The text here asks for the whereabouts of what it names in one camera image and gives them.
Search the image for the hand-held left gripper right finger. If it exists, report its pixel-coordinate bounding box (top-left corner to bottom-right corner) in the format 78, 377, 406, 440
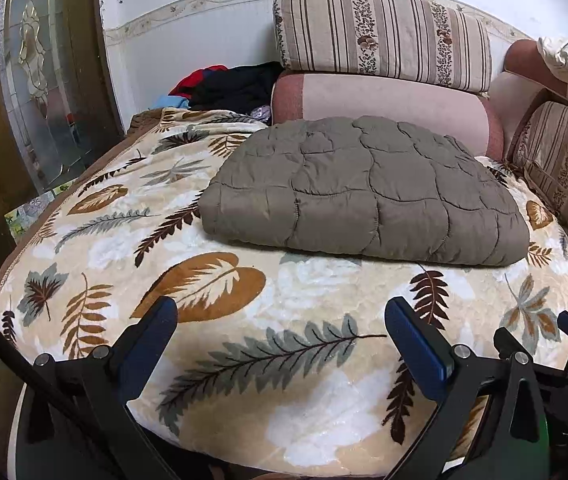
384, 296, 550, 480

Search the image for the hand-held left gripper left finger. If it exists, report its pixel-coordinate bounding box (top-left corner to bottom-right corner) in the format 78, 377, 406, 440
14, 296, 179, 480

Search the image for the olive quilted blanket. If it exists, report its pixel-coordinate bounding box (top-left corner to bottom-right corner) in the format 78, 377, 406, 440
198, 115, 532, 267

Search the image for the leaf print fleece blanket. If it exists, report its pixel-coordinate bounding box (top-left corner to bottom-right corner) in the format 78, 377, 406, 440
0, 107, 568, 477

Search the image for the striped floral back cushion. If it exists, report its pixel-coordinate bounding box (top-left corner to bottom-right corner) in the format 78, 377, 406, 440
272, 0, 493, 94
510, 101, 568, 283

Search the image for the green floral printed mat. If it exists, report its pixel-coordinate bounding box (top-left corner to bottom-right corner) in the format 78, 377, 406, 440
4, 179, 81, 242

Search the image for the light blue cloth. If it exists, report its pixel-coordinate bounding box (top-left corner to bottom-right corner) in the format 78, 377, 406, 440
156, 93, 191, 111

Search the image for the pink bolster cushion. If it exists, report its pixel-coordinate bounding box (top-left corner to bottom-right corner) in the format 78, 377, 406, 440
270, 70, 505, 162

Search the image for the pink sofa armrest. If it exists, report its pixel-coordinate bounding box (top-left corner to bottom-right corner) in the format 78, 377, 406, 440
488, 39, 568, 137

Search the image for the red garment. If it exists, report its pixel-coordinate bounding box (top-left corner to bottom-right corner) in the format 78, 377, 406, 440
169, 64, 229, 99

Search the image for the black garment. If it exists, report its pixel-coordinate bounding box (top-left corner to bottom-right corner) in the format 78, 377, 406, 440
189, 61, 283, 117

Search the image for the patterned glass door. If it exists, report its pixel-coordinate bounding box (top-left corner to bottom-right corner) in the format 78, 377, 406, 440
0, 0, 126, 197

